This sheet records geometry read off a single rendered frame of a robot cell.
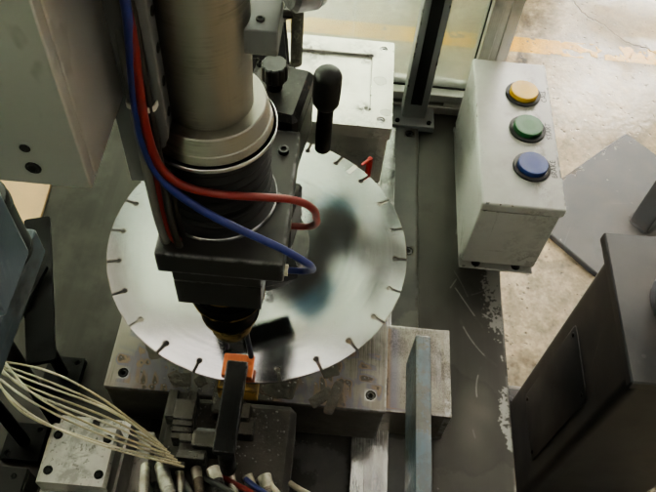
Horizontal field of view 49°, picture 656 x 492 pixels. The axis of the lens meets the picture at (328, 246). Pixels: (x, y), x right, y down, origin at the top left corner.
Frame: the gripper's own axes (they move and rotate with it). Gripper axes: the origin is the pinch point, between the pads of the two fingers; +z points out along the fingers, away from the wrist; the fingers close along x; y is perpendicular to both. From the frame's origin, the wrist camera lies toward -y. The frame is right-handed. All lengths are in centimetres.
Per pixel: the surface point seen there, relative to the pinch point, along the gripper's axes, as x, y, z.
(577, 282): 107, 62, 66
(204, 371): -14.5, -1.7, 12.6
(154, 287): -7.2, -8.2, 7.0
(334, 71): -23.5, 14.2, -17.5
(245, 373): -16.7, 3.1, 11.4
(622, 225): 124, 77, 57
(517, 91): 33.0, 34.0, -2.9
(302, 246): -1.1, 6.8, 5.4
